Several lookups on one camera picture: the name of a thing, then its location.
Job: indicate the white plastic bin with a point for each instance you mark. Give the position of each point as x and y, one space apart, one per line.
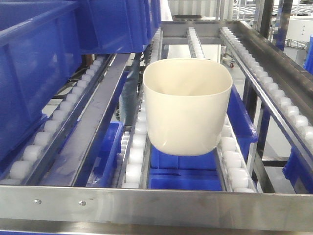
186 100

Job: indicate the blue bin lower shelf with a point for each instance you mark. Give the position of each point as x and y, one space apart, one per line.
200 172

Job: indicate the large blue plastic bin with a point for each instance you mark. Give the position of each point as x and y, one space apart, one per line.
117 26

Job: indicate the blue bin with foam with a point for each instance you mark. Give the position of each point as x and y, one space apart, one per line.
39 52

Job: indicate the centre-left white roller track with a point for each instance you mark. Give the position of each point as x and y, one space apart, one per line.
135 167

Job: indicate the far right white roller track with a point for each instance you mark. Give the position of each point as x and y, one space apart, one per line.
299 122

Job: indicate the left white roller track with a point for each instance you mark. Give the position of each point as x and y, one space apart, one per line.
41 143

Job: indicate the stainless steel shelf frame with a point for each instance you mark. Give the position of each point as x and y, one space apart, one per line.
48 202

